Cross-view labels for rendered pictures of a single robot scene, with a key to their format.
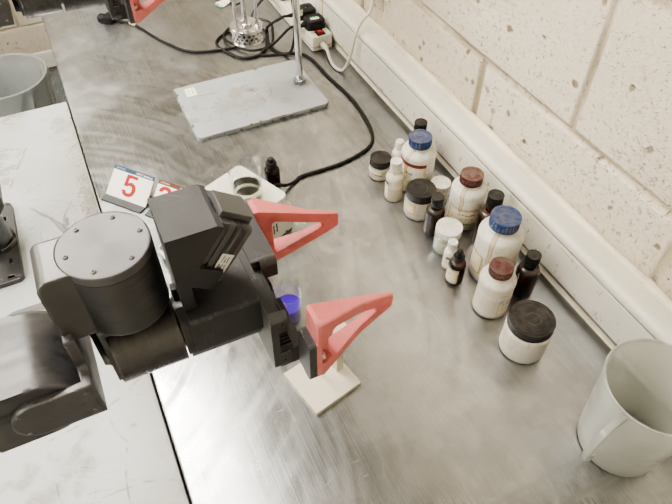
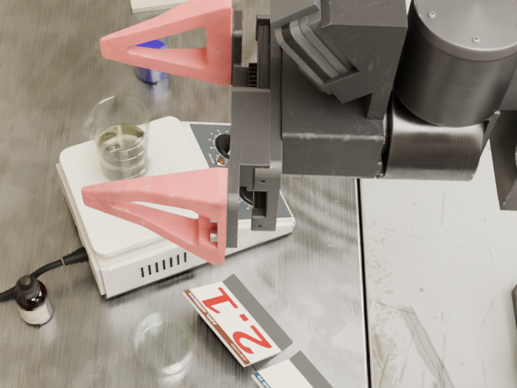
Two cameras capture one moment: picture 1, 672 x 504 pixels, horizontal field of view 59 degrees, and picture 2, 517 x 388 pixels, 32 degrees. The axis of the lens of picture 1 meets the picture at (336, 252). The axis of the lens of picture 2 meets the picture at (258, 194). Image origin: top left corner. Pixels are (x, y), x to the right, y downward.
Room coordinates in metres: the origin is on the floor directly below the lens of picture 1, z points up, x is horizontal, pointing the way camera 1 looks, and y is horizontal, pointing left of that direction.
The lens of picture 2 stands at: (1.09, 0.42, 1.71)
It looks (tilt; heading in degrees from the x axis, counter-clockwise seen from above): 59 degrees down; 201
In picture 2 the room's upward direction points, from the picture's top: 5 degrees clockwise
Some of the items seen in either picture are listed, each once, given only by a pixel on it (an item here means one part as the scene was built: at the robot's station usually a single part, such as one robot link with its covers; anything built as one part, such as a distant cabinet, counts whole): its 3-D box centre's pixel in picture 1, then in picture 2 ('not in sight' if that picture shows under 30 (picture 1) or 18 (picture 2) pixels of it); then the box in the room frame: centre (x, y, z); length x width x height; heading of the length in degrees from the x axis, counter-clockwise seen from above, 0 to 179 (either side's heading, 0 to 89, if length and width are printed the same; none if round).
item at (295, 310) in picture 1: (288, 303); (151, 51); (0.55, 0.07, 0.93); 0.04 x 0.04 x 0.06
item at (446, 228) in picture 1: (447, 237); not in sight; (0.70, -0.19, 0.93); 0.05 x 0.05 x 0.05
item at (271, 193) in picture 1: (238, 198); (138, 184); (0.73, 0.16, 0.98); 0.12 x 0.12 x 0.01; 49
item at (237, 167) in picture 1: (247, 183); (118, 143); (0.72, 0.14, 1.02); 0.06 x 0.05 x 0.08; 141
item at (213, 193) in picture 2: not in sight; (176, 175); (0.88, 0.29, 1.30); 0.09 x 0.07 x 0.07; 115
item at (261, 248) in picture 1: (294, 245); not in sight; (0.33, 0.03, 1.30); 0.09 x 0.07 x 0.07; 115
